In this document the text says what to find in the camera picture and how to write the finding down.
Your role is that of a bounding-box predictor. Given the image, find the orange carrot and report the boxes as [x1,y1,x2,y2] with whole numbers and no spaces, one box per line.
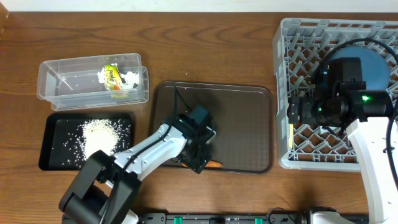
[180,160,223,169]

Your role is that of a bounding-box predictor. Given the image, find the pale yellow plastic spoon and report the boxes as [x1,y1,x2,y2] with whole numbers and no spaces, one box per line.
[289,124,294,149]

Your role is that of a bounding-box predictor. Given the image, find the dark blue plate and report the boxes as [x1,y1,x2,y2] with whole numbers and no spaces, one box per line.
[329,46,390,90]

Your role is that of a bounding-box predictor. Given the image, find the white napkin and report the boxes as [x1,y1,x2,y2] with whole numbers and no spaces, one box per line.
[120,72,140,90]

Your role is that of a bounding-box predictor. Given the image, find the green orange snack wrapper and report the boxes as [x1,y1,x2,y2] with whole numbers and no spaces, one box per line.
[104,63,127,98]

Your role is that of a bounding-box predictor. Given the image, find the white tissue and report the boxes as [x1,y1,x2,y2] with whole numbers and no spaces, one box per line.
[97,67,106,83]

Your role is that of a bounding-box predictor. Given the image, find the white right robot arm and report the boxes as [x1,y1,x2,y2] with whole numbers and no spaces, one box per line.
[287,90,397,223]

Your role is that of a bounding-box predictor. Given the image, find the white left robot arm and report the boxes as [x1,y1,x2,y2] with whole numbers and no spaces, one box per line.
[58,114,216,223]

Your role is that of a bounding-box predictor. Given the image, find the grey plastic dishwasher rack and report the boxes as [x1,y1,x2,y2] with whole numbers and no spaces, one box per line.
[272,18,397,172]

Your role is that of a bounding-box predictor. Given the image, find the dark brown serving tray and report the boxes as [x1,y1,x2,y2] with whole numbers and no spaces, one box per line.
[151,82,274,174]

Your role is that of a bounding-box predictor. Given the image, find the pile of white rice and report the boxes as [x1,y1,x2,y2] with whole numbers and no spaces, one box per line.
[57,119,131,167]

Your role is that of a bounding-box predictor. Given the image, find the black plastic bin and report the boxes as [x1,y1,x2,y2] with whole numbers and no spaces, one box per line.
[39,112,134,171]

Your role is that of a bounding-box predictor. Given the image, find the clear plastic bin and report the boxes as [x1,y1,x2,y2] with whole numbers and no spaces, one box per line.
[37,53,149,111]

